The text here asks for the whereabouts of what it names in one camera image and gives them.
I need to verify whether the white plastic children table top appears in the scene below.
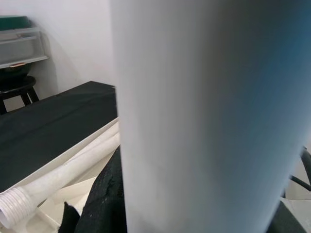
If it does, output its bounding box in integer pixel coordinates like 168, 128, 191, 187
0, 116, 123, 233

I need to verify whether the black wok pan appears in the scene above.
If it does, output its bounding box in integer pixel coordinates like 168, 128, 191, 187
0, 62, 34, 79

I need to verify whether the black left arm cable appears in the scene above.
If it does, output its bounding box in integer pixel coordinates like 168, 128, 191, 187
288, 145, 311, 194

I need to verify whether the white plastic table leg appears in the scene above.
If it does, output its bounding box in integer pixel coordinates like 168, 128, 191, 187
0, 132, 121, 229
110, 0, 311, 233
65, 121, 121, 161

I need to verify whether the black round stool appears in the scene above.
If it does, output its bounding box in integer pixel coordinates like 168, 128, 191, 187
0, 75, 40, 115

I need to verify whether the green box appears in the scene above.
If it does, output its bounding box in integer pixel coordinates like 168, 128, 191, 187
0, 16, 34, 31

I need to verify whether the black table cloth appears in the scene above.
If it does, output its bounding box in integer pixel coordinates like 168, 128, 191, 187
0, 81, 120, 194

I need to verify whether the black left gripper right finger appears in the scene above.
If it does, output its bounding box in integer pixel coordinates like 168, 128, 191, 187
267, 198, 311, 233

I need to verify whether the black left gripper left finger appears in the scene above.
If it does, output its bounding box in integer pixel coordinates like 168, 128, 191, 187
60, 145, 128, 233

